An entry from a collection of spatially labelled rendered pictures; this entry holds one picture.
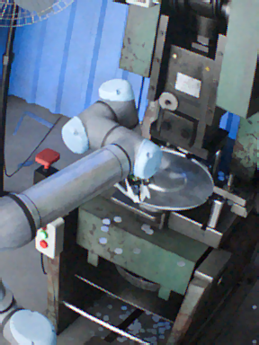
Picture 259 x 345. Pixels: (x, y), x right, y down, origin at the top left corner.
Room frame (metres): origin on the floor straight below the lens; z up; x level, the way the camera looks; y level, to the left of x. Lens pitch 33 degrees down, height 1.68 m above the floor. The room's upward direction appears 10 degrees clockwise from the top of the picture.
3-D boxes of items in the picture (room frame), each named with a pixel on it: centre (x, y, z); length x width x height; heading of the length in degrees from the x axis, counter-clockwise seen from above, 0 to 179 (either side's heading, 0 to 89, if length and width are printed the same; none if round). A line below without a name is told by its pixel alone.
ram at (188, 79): (1.44, -0.13, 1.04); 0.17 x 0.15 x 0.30; 154
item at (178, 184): (1.37, -0.10, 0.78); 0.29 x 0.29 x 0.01
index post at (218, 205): (1.29, -0.26, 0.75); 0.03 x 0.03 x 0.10; 64
